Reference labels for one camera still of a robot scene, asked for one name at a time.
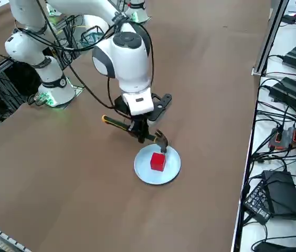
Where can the black power brick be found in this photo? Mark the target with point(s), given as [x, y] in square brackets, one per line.
[281, 194]

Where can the red wooden cube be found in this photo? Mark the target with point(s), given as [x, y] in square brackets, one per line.
[158, 162]

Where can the black wrist mount bracket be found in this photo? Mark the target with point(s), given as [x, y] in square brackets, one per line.
[163, 102]

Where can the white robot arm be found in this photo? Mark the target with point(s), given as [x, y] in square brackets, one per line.
[129, 68]
[137, 11]

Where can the light blue round plate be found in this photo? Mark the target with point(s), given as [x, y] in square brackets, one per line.
[148, 176]

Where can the black device with white markings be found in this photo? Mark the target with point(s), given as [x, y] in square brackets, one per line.
[258, 202]

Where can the grey metal rack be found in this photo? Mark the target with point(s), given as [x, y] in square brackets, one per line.
[66, 29]

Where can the black aluminium frame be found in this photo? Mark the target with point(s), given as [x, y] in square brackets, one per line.
[6, 86]

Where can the aluminium camera mount post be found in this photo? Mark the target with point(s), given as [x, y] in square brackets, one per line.
[271, 36]

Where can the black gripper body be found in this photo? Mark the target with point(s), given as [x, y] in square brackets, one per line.
[121, 106]

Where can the black adapter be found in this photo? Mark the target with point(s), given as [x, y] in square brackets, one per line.
[271, 248]

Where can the white side table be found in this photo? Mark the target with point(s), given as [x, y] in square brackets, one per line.
[276, 39]

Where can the large black power supply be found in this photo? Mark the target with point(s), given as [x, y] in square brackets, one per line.
[295, 92]

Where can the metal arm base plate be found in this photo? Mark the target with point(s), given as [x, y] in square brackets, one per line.
[78, 90]

